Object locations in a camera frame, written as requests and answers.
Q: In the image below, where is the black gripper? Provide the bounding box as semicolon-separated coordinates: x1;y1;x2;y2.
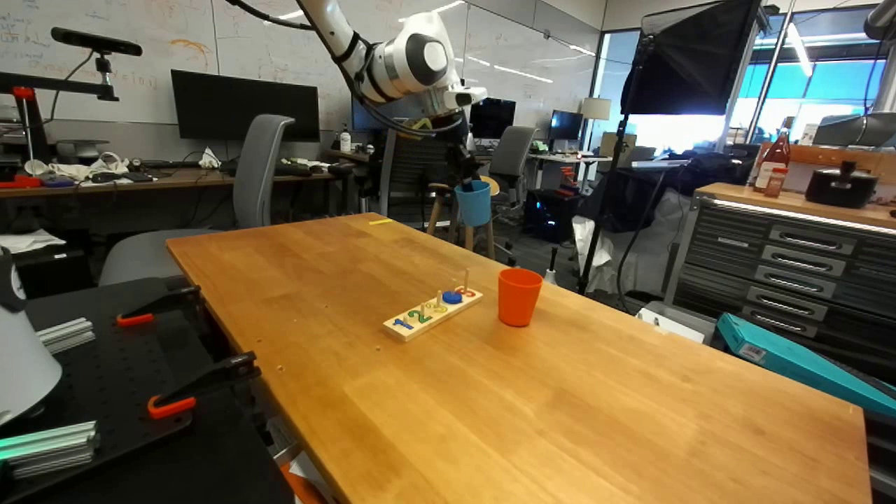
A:
407;105;484;189

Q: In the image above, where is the blue plastic cup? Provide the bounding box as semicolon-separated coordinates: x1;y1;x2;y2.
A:
455;180;496;230

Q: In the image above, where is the orange plastic cup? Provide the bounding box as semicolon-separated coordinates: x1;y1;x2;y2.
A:
496;266;546;329

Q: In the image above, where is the wooden stool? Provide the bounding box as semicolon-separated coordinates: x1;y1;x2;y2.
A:
423;171;505;261

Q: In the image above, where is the dark mesh office chair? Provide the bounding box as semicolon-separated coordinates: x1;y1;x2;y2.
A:
484;124;539;212

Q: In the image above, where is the small black monitor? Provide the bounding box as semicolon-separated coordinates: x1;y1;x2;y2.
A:
469;96;519;139

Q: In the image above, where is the blue lit small monitor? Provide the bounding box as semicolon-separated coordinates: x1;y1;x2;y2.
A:
546;108;589;146

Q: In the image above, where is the black light stand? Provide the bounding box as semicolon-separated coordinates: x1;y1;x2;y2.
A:
575;108;630;297

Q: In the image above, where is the white table lamp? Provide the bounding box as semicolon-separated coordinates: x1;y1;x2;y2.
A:
577;96;613;150

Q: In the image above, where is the wooden number puzzle board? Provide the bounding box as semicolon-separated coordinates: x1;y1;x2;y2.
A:
382;282;484;341

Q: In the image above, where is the grey office chair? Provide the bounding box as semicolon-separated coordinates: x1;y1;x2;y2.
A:
97;112;297;287

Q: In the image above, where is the large black monitor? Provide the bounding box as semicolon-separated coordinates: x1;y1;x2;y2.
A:
168;66;322;146

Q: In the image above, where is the black softbox light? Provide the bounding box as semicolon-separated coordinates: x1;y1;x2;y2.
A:
619;0;764;118

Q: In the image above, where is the grey floor box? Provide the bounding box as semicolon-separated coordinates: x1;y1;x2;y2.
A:
636;300;721;345

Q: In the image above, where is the long wooden desk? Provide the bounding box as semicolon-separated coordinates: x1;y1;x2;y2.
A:
0;166;340;234

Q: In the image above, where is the grey drawer cabinet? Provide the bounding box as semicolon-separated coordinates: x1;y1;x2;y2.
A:
665;180;896;362

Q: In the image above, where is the black device on cabinet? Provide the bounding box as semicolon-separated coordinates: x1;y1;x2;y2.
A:
805;160;881;210

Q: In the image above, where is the teal case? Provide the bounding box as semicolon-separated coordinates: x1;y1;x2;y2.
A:
715;311;896;422

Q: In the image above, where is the short aluminium extrusion bar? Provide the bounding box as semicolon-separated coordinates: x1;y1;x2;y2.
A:
35;313;98;357

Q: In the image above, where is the white cone shade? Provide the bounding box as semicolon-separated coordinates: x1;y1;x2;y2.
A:
0;306;64;429

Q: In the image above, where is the aluminium extrusion bar stack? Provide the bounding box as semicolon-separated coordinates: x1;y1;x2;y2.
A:
0;416;101;481

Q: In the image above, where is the black clamp with orange handle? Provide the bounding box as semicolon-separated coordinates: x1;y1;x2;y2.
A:
147;349;260;422
116;282;206;329

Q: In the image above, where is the black stereo camera bar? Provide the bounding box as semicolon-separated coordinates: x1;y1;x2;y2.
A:
48;26;147;58

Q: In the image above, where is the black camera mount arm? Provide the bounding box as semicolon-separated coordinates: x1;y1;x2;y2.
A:
0;69;123;161

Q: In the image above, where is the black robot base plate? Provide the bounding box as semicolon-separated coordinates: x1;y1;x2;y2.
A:
0;273;297;504

